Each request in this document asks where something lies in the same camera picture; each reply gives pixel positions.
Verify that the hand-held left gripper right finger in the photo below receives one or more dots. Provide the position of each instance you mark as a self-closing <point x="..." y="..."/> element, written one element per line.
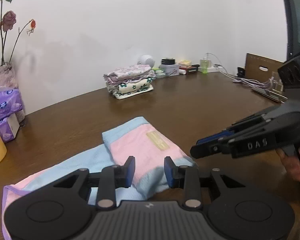
<point x="168" y="173"/>

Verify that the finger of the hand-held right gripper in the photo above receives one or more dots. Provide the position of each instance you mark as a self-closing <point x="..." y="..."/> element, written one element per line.
<point x="212" y="137"/>
<point x="205" y="151"/>

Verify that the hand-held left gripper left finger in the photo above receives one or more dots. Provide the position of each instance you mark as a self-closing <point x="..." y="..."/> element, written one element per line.
<point x="130" y="173"/>

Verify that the pink and blue mesh vest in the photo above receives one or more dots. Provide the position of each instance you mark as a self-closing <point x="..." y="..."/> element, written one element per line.
<point x="137" y="145"/>

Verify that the person's right hand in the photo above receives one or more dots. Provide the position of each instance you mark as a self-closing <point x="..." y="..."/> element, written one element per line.
<point x="293" y="167"/>

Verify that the black phone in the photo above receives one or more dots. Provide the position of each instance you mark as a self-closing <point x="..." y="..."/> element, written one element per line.
<point x="268" y="94"/>

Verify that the clear acrylic stand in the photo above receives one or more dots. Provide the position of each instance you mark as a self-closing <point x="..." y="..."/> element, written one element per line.
<point x="277" y="82"/>

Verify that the white power strip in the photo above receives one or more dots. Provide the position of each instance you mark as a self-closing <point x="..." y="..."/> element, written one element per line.
<point x="213" y="69"/>

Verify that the brown perforated board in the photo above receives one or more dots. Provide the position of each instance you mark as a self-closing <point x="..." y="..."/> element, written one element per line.
<point x="252" y="65"/>

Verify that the small black holder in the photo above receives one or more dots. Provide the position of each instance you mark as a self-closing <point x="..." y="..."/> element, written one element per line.
<point x="241" y="72"/>

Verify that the dark red box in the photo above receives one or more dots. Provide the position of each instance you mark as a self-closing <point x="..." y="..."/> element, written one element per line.
<point x="192" y="70"/>

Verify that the white tube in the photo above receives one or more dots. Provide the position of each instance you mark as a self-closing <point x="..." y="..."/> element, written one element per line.
<point x="182" y="72"/>

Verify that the green spray bottle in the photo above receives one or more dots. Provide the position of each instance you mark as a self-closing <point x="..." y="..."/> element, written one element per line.
<point x="204" y="66"/>

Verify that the yellow sticky note pad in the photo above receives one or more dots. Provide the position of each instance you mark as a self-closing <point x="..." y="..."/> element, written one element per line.
<point x="185" y="63"/>

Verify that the green and white small boxes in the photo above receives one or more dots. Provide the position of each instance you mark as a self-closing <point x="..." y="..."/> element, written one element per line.
<point x="158" y="73"/>

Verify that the cream green-flowered folded garment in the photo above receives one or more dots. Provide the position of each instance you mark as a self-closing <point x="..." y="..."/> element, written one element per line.
<point x="132" y="88"/>

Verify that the black charger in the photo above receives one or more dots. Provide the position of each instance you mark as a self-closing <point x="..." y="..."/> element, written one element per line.
<point x="168" y="61"/>

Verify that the lilac ruffled folded garment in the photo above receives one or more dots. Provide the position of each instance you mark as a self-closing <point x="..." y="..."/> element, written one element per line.
<point x="135" y="80"/>

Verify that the white robot speaker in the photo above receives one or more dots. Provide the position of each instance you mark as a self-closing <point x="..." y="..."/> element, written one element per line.
<point x="147" y="61"/>

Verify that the pink floral folded garment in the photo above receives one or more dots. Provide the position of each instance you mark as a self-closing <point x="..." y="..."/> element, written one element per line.
<point x="127" y="71"/>

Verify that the dark framed glass panel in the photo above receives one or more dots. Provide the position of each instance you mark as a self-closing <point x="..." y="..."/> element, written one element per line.
<point x="298" y="12"/>

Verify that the purple tissue pack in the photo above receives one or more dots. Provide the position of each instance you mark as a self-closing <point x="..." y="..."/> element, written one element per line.
<point x="7" y="130"/>
<point x="5" y="105"/>

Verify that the dried rose bouquet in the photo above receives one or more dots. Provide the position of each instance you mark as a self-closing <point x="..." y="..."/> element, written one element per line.
<point x="8" y="21"/>

